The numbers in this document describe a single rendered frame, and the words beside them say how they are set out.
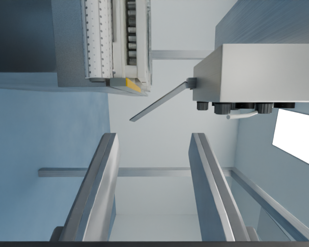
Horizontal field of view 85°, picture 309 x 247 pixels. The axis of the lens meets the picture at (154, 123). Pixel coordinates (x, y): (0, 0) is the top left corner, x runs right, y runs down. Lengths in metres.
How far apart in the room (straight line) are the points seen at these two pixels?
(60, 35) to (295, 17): 0.51
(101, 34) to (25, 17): 0.26
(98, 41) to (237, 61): 0.26
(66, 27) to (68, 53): 0.05
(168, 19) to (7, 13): 3.39
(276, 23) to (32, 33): 0.63
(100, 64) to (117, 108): 3.43
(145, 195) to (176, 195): 0.78
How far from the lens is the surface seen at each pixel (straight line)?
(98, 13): 0.38
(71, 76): 0.39
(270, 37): 0.61
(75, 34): 0.41
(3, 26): 0.62
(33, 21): 0.58
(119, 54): 0.39
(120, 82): 0.34
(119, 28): 0.41
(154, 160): 4.08
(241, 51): 0.36
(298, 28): 0.53
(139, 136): 3.86
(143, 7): 0.42
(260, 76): 0.37
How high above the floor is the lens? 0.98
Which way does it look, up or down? level
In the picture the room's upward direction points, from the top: 90 degrees clockwise
